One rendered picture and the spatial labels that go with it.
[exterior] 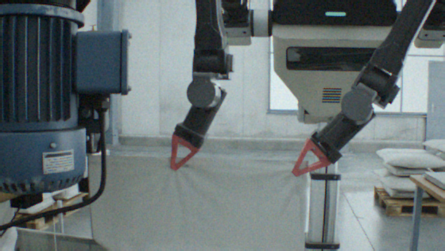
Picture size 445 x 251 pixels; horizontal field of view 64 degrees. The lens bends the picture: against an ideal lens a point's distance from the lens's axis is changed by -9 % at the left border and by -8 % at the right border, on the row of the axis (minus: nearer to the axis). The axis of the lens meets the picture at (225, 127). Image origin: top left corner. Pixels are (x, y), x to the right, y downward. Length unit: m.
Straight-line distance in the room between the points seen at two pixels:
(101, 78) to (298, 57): 0.75
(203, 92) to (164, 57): 8.57
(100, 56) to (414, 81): 8.89
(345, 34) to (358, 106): 0.49
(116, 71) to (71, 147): 0.12
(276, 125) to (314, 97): 7.57
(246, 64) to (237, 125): 1.42
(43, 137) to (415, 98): 8.97
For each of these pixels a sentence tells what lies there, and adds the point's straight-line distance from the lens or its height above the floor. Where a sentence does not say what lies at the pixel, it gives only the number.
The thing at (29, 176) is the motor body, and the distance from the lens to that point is 0.53.
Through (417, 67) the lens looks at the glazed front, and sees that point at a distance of 9.30.
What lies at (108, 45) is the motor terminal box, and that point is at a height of 1.28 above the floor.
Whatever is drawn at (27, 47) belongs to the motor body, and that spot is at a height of 1.28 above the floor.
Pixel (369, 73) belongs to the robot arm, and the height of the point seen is 1.26.
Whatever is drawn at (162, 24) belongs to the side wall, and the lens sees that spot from 9.44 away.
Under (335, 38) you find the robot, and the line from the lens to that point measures 1.15.
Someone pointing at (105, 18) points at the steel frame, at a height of 3.09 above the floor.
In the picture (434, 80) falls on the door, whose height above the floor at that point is 1.64.
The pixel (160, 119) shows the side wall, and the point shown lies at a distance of 9.30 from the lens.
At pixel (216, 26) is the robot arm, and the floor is 1.35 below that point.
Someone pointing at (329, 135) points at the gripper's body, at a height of 1.14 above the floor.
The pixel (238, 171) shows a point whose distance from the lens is 0.82.
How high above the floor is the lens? 1.21
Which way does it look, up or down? 5 degrees down
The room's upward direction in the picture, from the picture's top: straight up
